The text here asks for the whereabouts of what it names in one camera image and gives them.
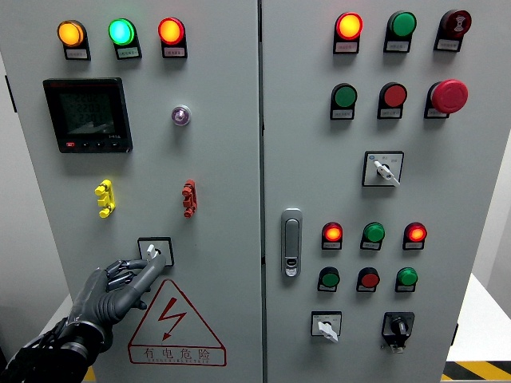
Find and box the black display meter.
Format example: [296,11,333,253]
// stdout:
[42,77,133,154]

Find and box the dark green round lamp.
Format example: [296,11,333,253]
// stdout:
[387,10,418,39]

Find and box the red warning triangle sticker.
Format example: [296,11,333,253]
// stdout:
[127,278,228,367]

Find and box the small green round lamp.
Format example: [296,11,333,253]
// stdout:
[396,267,419,288]
[362,222,386,243]

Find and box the small green push button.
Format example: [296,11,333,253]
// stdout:
[319,267,341,289]

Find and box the white round lamp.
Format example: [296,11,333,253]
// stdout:
[171,104,192,127]

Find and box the pale grey cabinet door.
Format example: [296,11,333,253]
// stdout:
[262,0,511,383]
[0,0,264,383]

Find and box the bright green round lamp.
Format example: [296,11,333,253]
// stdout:
[108,18,137,46]

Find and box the silver door lock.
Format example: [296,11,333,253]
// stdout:
[280,207,303,278]

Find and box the large red stop button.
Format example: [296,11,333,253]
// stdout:
[428,79,469,116]

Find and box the medium white-handled turn switch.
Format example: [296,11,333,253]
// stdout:
[137,236,176,268]

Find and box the large yellow round lamp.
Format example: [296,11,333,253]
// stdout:
[57,19,85,48]

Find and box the dark red buzzer lamp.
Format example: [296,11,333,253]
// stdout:
[441,10,473,40]

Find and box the large red round lamp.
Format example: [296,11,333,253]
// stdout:
[157,17,186,46]
[335,12,364,41]

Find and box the small red handle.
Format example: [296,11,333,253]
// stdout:
[181,179,198,219]

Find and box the small white-handled turn switch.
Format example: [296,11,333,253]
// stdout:
[311,310,343,343]

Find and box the large white-handled turn switch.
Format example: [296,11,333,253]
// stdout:
[361,150,405,188]

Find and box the black-handled turn switch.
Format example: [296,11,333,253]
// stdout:
[380,311,415,354]

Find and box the small yellow handle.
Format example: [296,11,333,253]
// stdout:
[94,179,117,219]

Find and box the small red round lamp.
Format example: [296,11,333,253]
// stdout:
[322,222,343,243]
[403,222,428,243]

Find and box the large green push button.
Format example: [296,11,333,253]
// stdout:
[332,83,358,109]

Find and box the large red push button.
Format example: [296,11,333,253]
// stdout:
[379,82,408,109]

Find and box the small red push button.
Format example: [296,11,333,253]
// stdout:
[358,267,381,290]

